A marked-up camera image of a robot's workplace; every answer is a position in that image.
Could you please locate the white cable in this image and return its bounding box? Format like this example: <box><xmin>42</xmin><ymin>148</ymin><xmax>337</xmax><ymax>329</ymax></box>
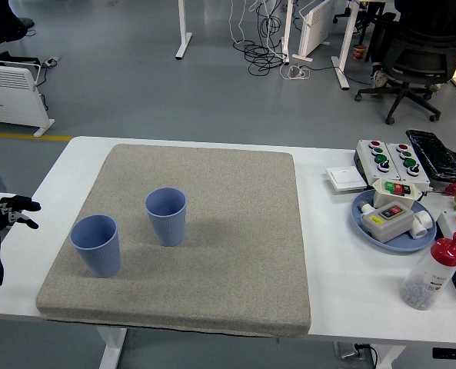
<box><xmin>227</xmin><ymin>0</ymin><xmax>260</xmax><ymax>44</ymax></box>

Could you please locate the person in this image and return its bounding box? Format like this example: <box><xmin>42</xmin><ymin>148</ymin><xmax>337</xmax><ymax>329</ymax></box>
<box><xmin>365</xmin><ymin>0</ymin><xmax>456</xmax><ymax>90</ymax></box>

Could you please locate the white plug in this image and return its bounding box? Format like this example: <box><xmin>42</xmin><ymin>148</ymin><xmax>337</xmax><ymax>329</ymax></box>
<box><xmin>356</xmin><ymin>199</ymin><xmax>375</xmax><ymax>217</ymax></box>

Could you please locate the white desk leg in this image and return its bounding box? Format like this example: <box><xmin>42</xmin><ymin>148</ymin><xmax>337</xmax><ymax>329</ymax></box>
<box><xmin>331</xmin><ymin>0</ymin><xmax>362</xmax><ymax>91</ymax></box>
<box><xmin>175</xmin><ymin>0</ymin><xmax>194</xmax><ymax>60</ymax></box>
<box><xmin>279</xmin><ymin>0</ymin><xmax>295</xmax><ymax>65</ymax></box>

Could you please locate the blue ribbed cup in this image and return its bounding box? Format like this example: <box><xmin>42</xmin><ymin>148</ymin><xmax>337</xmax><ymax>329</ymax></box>
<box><xmin>145</xmin><ymin>187</ymin><xmax>188</xmax><ymax>248</ymax></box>
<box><xmin>70</xmin><ymin>214</ymin><xmax>121</xmax><ymax>279</ymax></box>

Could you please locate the white panel heater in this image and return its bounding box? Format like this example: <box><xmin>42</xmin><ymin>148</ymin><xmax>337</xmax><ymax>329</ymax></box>
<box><xmin>291</xmin><ymin>0</ymin><xmax>337</xmax><ymax>63</ymax></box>
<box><xmin>0</xmin><ymin>63</ymin><xmax>56</xmax><ymax>138</ymax></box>

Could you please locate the black wrapped tray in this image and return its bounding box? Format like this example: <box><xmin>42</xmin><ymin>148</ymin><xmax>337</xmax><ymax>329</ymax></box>
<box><xmin>405</xmin><ymin>128</ymin><xmax>456</xmax><ymax>182</ymax></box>

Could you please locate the white green-red push-button switch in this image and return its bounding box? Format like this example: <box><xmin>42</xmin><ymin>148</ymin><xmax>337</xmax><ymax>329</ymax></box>
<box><xmin>372</xmin><ymin>178</ymin><xmax>424</xmax><ymax>211</ymax></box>

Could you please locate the white wall switch plate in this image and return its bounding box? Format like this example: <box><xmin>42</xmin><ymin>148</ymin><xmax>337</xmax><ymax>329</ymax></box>
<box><xmin>325</xmin><ymin>165</ymin><xmax>368</xmax><ymax>194</ymax></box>

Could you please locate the grey-brown speckled mat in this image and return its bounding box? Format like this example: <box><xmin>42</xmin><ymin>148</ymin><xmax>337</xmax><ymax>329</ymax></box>
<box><xmin>35</xmin><ymin>144</ymin><xmax>312</xmax><ymax>340</ymax></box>

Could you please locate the blue round plate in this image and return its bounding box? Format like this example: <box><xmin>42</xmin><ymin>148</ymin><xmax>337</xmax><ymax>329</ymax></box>
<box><xmin>351</xmin><ymin>188</ymin><xmax>438</xmax><ymax>253</ymax></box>

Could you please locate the white table leg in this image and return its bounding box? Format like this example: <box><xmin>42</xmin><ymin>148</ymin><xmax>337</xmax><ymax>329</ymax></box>
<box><xmin>98</xmin><ymin>325</ymin><xmax>128</xmax><ymax>369</ymax></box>
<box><xmin>376</xmin><ymin>344</ymin><xmax>406</xmax><ymax>369</ymax></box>

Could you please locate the white four-button control box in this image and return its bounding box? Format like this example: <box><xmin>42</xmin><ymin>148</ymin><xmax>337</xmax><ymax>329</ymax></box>
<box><xmin>356</xmin><ymin>138</ymin><xmax>401</xmax><ymax>182</ymax></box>
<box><xmin>384</xmin><ymin>142</ymin><xmax>431</xmax><ymax>186</ymax></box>

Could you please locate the clear bottle red cap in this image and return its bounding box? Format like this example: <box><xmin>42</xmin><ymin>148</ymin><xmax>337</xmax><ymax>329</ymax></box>
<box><xmin>400</xmin><ymin>232</ymin><xmax>456</xmax><ymax>311</ymax></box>

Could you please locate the black desk control panel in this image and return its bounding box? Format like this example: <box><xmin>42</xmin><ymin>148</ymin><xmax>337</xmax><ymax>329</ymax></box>
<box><xmin>431</xmin><ymin>347</ymin><xmax>456</xmax><ymax>361</ymax></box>

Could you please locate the grey red-button switch box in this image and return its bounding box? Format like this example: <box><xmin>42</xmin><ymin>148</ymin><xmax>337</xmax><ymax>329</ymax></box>
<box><xmin>361</xmin><ymin>202</ymin><xmax>415</xmax><ymax>244</ymax></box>

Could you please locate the white pipe fitting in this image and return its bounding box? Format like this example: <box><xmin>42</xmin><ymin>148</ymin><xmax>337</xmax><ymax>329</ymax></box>
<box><xmin>410</xmin><ymin>209</ymin><xmax>434</xmax><ymax>240</ymax></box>

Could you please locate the black cable bundle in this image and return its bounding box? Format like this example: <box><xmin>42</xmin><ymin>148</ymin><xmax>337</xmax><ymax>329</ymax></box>
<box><xmin>233</xmin><ymin>0</ymin><xmax>291</xmax><ymax>76</ymax></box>

